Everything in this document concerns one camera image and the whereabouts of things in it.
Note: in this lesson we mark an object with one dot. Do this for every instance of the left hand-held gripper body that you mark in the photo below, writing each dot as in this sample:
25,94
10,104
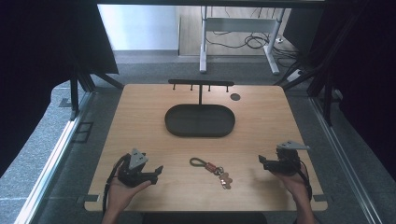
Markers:
132,177

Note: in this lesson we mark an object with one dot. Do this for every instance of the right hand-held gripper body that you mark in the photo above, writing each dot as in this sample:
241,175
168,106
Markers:
285,163

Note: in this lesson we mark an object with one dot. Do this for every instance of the black key holder stand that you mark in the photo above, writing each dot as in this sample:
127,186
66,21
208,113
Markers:
199,121

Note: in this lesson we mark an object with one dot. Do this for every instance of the person's left hand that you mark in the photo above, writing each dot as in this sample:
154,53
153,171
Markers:
120,196

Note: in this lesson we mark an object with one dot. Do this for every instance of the person's right hand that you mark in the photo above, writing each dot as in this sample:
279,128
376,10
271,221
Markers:
294,186

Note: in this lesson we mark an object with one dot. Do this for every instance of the dark round table grommet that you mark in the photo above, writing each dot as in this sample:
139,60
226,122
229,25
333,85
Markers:
235,96

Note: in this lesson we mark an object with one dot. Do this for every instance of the black metal stand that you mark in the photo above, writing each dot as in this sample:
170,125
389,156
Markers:
74,96
327,99

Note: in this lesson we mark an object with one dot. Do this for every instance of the white power strip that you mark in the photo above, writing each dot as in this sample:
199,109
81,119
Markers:
295,75

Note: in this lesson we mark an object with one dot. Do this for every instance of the black curtain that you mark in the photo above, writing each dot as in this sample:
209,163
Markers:
367,62
37,62

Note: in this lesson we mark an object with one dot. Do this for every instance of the aluminium rail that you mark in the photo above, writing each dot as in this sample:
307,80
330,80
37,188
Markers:
342,161
53,168

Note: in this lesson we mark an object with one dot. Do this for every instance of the white desk frame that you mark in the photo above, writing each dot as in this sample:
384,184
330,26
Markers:
239,25

